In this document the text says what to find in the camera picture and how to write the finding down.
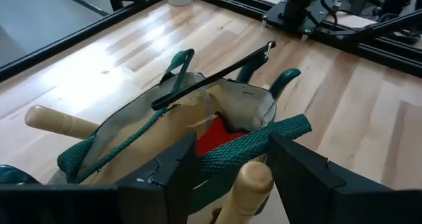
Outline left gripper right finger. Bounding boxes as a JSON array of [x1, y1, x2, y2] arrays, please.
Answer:
[[266, 131, 422, 224]]

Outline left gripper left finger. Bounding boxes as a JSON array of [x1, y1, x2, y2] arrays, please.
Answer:
[[0, 133, 199, 224]]

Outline narrow silver trowel wooden handle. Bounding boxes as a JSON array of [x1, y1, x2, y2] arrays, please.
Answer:
[[213, 161, 275, 224]]

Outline red gardening glove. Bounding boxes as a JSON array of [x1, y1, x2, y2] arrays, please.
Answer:
[[194, 115, 248, 188]]

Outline beige green gardening tote bag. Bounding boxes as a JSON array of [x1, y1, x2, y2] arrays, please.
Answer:
[[0, 41, 313, 224]]

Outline green handled pruning shears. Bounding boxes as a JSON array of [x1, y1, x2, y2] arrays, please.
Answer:
[[235, 64, 301, 100]]

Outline wide grey trowel wooden handle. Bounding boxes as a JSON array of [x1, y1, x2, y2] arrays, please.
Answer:
[[24, 104, 100, 141]]

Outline dark grey cart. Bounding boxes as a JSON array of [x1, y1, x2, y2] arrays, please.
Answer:
[[339, 0, 422, 20]]

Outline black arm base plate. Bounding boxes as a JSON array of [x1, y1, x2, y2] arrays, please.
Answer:
[[262, 0, 340, 37]]

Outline black metal table frame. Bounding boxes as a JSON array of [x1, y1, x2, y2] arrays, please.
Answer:
[[0, 0, 422, 84]]

